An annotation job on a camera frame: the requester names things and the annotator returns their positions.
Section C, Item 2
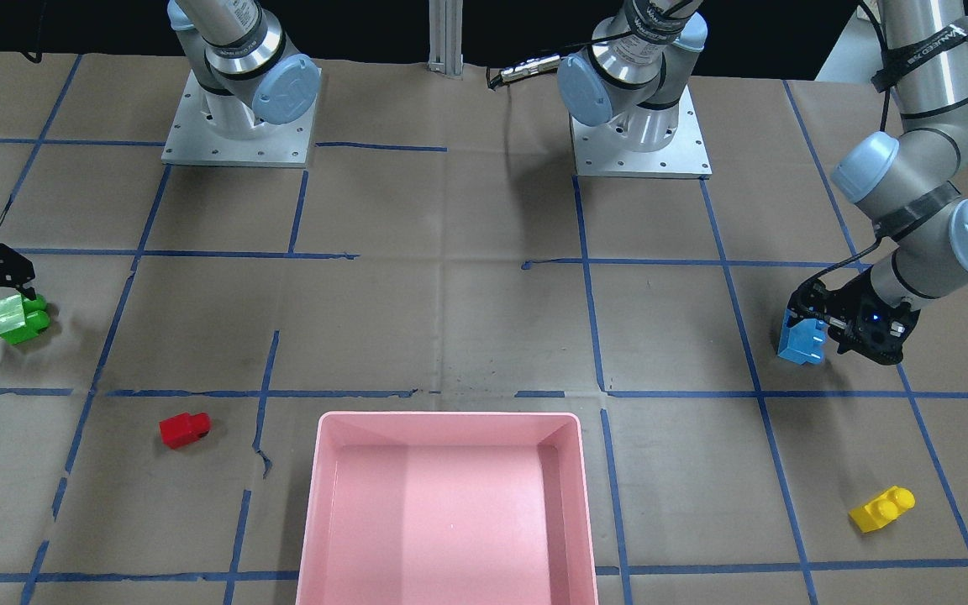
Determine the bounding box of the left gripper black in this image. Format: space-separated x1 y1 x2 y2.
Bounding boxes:
788 278 919 366

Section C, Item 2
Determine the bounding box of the blue block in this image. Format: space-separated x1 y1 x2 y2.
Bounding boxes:
776 309 829 366

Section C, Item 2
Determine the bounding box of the green block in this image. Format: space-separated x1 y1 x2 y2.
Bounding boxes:
0 292 51 345

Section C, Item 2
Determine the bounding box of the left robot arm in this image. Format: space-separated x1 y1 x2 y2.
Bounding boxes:
557 1 968 366

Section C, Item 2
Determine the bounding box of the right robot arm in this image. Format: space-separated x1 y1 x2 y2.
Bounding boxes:
0 1 322 300

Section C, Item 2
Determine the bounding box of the pink plastic box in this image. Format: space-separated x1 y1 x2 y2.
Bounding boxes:
296 411 598 604

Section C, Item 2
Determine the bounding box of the yellow block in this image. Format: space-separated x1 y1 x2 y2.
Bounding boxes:
848 486 917 534

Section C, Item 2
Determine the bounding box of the red block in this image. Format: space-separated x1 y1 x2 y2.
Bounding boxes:
158 413 212 450

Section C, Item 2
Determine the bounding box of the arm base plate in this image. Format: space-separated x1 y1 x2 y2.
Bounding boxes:
161 73 318 169
569 87 713 179

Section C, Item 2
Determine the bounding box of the aluminium frame post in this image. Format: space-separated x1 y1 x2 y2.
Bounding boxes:
427 0 464 79

